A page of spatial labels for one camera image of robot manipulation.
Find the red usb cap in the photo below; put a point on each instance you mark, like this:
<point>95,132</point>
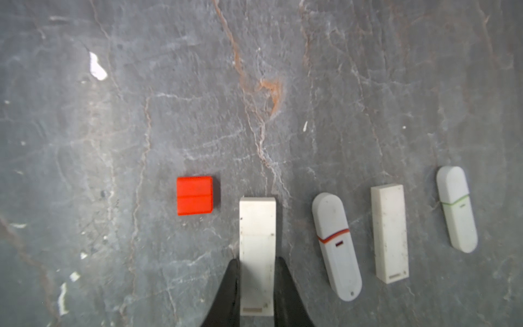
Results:
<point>194,195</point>

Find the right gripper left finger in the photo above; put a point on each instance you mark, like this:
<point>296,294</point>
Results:
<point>225,309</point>

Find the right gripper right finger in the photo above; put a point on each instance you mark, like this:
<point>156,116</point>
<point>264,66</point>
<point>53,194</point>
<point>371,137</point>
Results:
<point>289,308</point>

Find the white usb drive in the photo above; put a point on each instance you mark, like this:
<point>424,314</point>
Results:
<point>336,245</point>
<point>455,198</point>
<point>257,253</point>
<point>390,232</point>

